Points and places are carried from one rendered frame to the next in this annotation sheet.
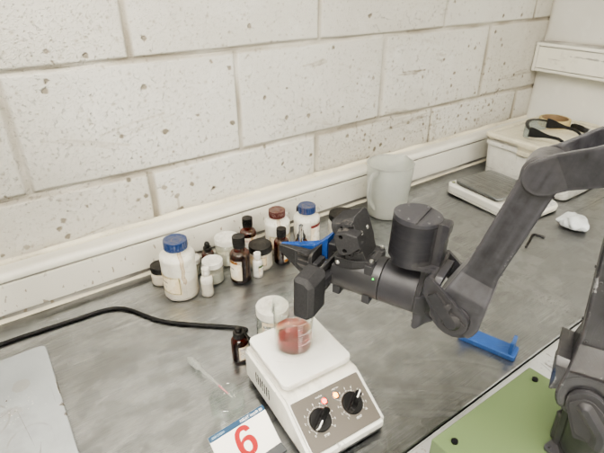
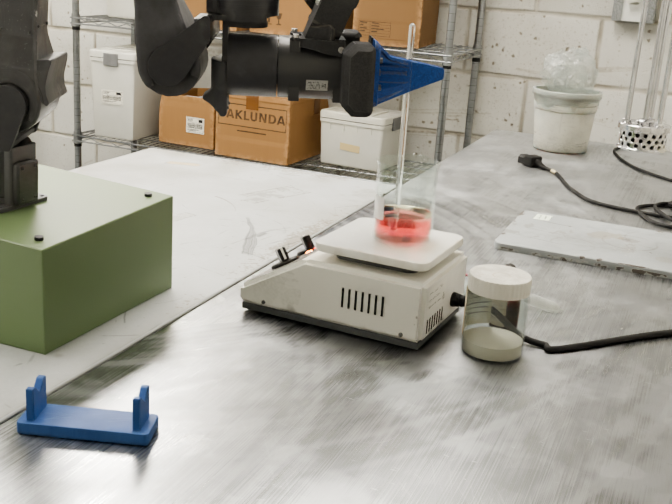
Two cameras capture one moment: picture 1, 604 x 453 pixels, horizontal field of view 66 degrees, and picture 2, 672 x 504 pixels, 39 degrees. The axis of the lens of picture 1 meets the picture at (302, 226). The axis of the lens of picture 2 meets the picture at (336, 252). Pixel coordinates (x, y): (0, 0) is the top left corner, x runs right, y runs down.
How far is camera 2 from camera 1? 1.39 m
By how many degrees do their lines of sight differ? 123
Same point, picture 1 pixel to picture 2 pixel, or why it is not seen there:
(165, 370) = (565, 301)
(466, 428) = (136, 203)
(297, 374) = (362, 223)
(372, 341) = (327, 383)
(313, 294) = not seen: hidden behind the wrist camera
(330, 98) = not seen: outside the picture
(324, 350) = (355, 240)
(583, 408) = not seen: hidden behind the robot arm
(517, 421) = (74, 210)
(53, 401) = (612, 258)
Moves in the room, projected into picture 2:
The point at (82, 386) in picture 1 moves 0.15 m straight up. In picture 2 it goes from (618, 277) to (638, 158)
